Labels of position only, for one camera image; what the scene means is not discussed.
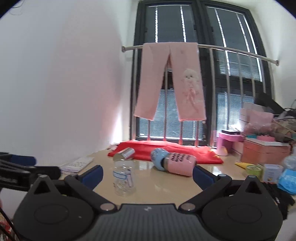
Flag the clear plastic cup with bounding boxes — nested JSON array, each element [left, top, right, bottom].
[[113, 160, 135, 196]]

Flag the stainless steel cup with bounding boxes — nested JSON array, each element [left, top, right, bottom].
[[113, 148, 135, 161]]

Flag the sticker sheet booklet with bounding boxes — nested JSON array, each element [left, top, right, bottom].
[[59, 157, 94, 173]]

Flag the red cloth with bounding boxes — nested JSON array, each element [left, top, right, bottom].
[[108, 140, 224, 165]]

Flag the pink thermos bottle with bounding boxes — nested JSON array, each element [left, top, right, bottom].
[[164, 153, 197, 177]]

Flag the pink cone hat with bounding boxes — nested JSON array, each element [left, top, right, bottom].
[[215, 146, 228, 156]]

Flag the yellow tube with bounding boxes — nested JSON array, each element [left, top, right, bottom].
[[235, 162, 254, 169]]

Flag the green tape roll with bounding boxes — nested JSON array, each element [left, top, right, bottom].
[[245, 165, 262, 179]]

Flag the pink stool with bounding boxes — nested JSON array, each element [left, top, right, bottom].
[[217, 132, 244, 154]]

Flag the salmon pink storage box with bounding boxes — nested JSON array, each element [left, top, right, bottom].
[[240, 138, 291, 164]]

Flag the white small carton box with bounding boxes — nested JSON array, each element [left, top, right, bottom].
[[262, 164, 283, 184]]

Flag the black garment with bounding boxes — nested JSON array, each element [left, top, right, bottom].
[[262, 182, 295, 220]]

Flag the blue tissue pack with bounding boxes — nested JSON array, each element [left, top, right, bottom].
[[277, 169, 296, 195]]

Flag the pink plastic bag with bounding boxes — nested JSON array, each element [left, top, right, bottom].
[[243, 109, 274, 136]]

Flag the pink children's pants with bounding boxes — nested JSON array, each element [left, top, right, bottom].
[[134, 42, 207, 121]]

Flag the steel window railing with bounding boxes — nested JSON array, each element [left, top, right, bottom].
[[130, 44, 280, 147]]

